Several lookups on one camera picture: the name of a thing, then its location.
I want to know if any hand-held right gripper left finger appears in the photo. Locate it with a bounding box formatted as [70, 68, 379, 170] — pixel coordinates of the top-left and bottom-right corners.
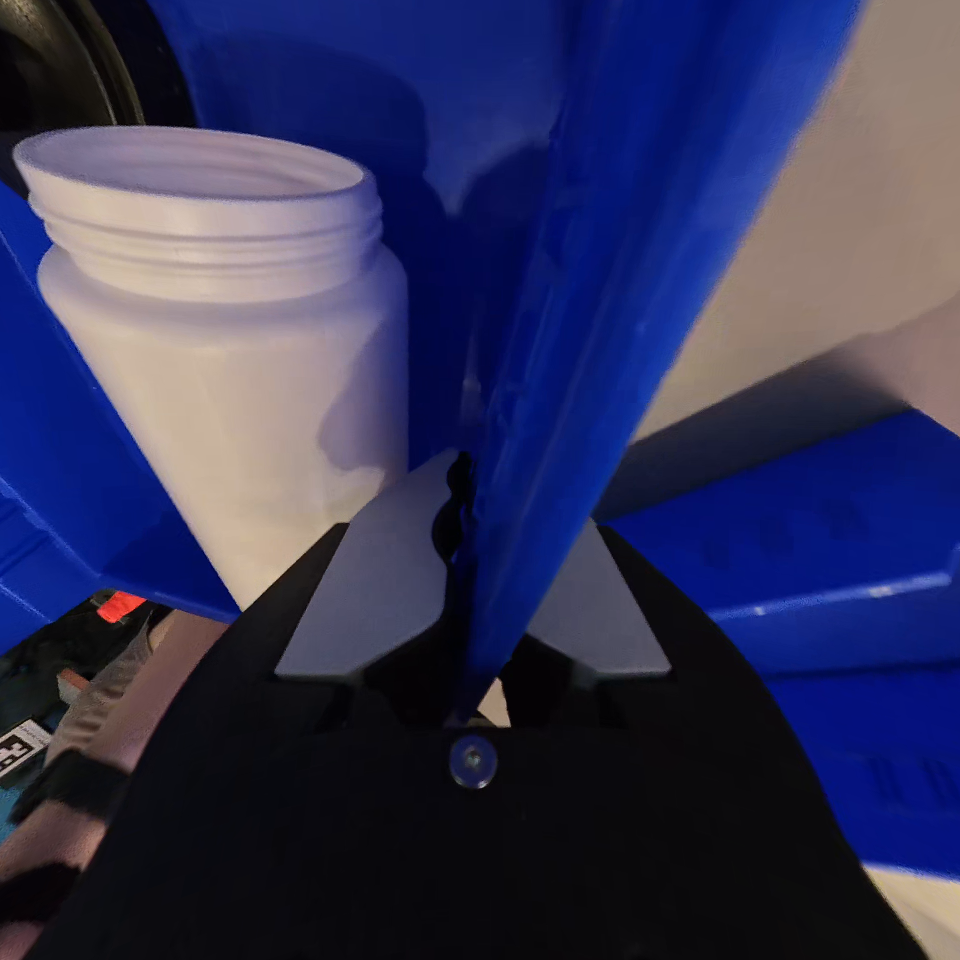
[274, 448, 477, 682]

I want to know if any blue plastic storage bin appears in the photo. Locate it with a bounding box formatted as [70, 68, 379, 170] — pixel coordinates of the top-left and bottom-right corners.
[0, 0, 870, 725]
[596, 408, 960, 882]

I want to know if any person's left hand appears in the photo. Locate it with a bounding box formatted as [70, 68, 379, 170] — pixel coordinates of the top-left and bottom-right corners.
[0, 609, 232, 960]

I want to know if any black bottle lid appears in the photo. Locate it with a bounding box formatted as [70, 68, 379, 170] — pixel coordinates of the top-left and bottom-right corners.
[0, 0, 147, 198]

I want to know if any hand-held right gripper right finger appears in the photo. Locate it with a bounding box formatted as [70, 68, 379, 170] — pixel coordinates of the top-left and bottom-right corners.
[523, 516, 674, 684]

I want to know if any white plastic bottle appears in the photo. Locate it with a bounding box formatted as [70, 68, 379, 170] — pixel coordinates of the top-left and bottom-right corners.
[13, 126, 411, 612]

